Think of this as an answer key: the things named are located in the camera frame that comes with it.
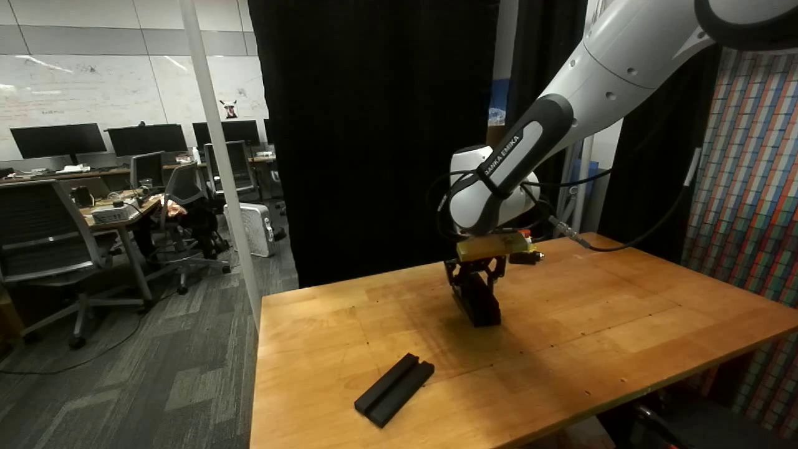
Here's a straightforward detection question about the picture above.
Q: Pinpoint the colourful patterned wall panel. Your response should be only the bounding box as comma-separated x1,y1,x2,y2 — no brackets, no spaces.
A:
680,44,798,444

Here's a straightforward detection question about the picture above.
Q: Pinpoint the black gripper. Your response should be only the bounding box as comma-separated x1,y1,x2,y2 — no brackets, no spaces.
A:
444,256,507,299

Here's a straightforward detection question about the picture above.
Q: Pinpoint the black monitor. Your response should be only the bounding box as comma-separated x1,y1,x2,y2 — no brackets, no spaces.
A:
193,120,259,146
110,125,186,154
9,121,105,159

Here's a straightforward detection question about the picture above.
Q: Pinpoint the black pad centre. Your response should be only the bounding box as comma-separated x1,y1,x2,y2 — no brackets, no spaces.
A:
458,290,502,326

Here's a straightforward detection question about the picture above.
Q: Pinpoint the black monitor right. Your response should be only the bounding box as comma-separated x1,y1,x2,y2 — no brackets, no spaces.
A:
193,120,259,146

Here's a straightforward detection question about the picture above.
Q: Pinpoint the yellow emergency stop button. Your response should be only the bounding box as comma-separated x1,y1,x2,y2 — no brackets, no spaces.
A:
508,237,543,265

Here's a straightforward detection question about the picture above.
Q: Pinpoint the long black pad front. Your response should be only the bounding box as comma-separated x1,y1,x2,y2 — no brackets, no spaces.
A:
353,355,434,426

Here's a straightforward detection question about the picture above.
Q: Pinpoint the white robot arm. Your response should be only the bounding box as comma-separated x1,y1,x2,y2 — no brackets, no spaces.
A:
444,0,798,237

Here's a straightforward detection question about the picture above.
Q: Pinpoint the black monitor middle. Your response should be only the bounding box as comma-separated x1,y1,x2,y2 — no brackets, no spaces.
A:
110,125,186,154

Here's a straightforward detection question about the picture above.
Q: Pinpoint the beige wrist camera box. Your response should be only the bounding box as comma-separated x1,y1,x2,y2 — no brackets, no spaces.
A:
457,231,532,262

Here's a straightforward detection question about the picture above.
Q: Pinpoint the black monitor left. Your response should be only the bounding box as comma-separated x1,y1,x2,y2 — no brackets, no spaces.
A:
9,121,105,159

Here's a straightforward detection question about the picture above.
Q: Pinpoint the grey office chair left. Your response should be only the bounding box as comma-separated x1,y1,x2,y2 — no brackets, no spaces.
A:
0,180,151,348

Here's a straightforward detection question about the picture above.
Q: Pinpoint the black chair front corner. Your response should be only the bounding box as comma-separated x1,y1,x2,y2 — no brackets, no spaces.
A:
599,393,798,449

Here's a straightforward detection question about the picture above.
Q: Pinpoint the wooden office desk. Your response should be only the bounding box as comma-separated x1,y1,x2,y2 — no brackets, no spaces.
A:
80,191,159,305

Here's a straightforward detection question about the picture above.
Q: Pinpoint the black office chair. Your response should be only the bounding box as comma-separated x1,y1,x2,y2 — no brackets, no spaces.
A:
161,163,229,295

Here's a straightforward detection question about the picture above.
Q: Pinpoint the black curtain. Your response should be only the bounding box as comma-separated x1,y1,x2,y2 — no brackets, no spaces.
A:
247,0,498,287

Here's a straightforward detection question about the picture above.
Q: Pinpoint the white vertical pole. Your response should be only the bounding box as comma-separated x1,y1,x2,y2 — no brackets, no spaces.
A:
180,0,259,323

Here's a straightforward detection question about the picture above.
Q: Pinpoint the white computer tower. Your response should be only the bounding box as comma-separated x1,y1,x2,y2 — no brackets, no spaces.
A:
239,202,274,260

